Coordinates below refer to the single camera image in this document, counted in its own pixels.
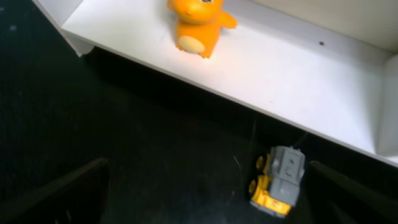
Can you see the yellow rubber duck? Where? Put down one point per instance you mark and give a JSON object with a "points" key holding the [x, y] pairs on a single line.
{"points": [[199, 28]]}

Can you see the grey and yellow toy truck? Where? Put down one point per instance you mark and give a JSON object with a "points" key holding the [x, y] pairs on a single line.
{"points": [[284, 180]]}

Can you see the white shelf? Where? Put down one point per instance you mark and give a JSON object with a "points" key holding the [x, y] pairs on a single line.
{"points": [[280, 71]]}

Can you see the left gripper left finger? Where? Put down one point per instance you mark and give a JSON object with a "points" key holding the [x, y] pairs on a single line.
{"points": [[59, 199]]}

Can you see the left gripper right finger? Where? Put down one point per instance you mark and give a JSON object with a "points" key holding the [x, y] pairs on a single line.
{"points": [[351, 199]]}

